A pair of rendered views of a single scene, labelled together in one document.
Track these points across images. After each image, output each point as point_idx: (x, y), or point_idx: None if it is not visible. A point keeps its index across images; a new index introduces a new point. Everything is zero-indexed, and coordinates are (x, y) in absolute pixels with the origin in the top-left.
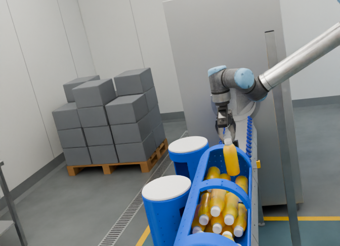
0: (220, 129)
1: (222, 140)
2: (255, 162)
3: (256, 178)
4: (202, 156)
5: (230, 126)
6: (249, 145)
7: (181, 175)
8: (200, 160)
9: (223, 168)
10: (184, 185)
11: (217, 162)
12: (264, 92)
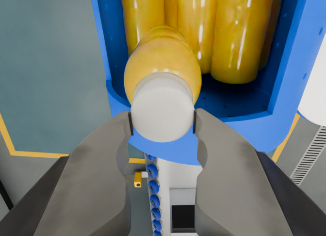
0: (246, 204)
1: (204, 109)
2: (149, 192)
3: (144, 152)
4: (292, 120)
5: (74, 227)
6: (155, 226)
7: (312, 120)
8: (308, 77)
9: (200, 103)
10: (315, 64)
11: (221, 113)
12: None
